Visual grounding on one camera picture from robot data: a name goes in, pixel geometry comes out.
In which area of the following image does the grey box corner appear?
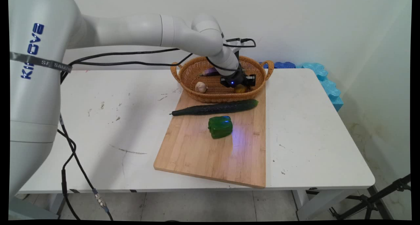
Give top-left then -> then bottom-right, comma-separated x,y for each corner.
9,195 -> 58,220

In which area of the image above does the black hanging base cable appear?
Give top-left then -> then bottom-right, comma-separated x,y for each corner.
57,113 -> 114,221

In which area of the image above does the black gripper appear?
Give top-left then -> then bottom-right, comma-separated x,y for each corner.
220,68 -> 256,88

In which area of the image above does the grey printed strap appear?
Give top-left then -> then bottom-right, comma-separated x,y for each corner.
10,51 -> 73,73

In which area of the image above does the light blue foam piece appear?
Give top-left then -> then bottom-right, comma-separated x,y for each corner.
297,63 -> 344,112

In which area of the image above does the long dark green cucumber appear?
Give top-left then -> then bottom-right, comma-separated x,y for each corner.
170,99 -> 259,116

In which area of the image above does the bamboo cutting board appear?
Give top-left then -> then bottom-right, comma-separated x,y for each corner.
154,87 -> 266,189

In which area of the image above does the dark blue foam piece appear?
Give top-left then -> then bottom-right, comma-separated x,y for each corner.
259,62 -> 296,69

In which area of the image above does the woven wicker basket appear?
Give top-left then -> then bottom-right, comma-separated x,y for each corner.
170,55 -> 274,103

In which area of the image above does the purple eggplant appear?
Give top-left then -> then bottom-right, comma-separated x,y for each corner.
199,68 -> 221,77

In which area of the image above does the green bell pepper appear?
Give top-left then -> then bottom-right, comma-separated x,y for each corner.
208,116 -> 233,139

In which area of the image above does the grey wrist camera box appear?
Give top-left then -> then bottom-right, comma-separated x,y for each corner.
225,38 -> 243,55

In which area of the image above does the black tripod stand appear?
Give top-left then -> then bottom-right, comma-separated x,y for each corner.
329,174 -> 411,220

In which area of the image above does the white table leg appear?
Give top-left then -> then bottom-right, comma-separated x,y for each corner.
292,190 -> 355,221

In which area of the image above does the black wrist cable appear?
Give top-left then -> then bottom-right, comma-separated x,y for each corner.
60,38 -> 256,84

